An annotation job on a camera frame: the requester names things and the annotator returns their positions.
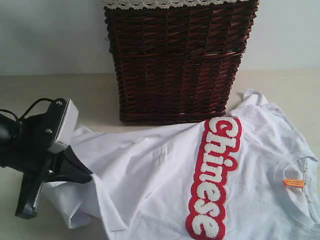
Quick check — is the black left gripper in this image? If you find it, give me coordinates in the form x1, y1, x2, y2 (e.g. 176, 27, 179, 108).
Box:
0, 113, 92, 220

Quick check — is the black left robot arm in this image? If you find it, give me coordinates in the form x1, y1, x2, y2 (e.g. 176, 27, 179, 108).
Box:
0, 109, 92, 220

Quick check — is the white t-shirt with red lettering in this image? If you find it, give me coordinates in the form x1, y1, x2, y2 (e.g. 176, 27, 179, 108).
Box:
44, 89, 320, 240

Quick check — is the dark brown wicker basket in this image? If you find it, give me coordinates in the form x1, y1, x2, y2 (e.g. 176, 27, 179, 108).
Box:
103, 0, 259, 125

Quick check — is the orange garment tag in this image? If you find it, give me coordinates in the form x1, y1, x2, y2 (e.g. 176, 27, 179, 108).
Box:
283, 179, 305, 188

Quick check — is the black left camera cable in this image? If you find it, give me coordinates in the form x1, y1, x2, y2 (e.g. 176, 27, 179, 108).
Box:
0, 98, 55, 126

